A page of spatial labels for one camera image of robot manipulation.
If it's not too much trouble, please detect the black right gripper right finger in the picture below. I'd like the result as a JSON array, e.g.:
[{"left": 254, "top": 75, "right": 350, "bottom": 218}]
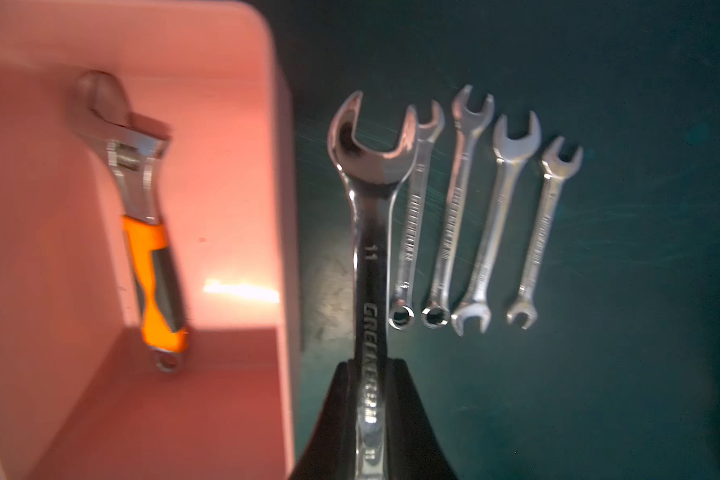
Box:
[{"left": 386, "top": 359, "right": 457, "bottom": 480}]

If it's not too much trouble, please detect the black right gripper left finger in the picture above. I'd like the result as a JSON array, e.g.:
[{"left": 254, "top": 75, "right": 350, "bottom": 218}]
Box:
[{"left": 289, "top": 360, "right": 357, "bottom": 480}]

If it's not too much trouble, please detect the pink plastic storage box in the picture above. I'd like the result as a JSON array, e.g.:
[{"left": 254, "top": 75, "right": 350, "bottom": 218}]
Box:
[{"left": 0, "top": 1, "right": 300, "bottom": 479}]

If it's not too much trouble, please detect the small silver end wrench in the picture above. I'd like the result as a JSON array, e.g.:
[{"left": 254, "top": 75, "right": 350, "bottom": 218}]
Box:
[{"left": 506, "top": 136, "right": 584, "bottom": 330}]

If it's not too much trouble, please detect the orange handled adjustable wrench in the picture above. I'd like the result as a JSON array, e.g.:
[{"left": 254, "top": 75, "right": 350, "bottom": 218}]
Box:
[{"left": 66, "top": 70, "right": 188, "bottom": 373}]

